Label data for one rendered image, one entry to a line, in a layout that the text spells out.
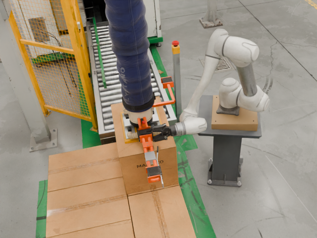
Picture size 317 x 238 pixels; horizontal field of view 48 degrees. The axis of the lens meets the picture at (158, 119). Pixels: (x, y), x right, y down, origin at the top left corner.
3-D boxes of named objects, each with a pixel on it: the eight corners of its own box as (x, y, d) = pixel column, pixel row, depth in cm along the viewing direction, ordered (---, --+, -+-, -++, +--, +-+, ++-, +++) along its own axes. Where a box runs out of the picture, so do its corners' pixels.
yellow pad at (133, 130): (120, 114, 275) (119, 109, 272) (133, 112, 276) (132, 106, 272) (124, 144, 249) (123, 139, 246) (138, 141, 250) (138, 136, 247)
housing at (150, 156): (144, 157, 224) (143, 152, 221) (155, 155, 224) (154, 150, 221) (146, 165, 218) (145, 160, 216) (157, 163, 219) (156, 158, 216)
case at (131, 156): (118, 140, 311) (110, 104, 285) (162, 131, 315) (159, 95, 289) (126, 194, 265) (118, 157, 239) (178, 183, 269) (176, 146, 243)
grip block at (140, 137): (137, 134, 241) (136, 128, 237) (151, 132, 241) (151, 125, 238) (139, 143, 234) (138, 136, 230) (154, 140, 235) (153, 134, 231)
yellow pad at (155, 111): (144, 109, 276) (143, 105, 273) (157, 107, 277) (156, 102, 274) (151, 139, 251) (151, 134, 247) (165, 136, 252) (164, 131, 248)
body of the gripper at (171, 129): (176, 128, 231) (162, 131, 230) (177, 138, 237) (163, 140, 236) (174, 121, 237) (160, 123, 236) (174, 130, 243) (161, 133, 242)
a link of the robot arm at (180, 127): (186, 137, 237) (177, 139, 237) (182, 128, 244) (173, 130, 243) (185, 127, 231) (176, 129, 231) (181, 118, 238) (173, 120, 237)
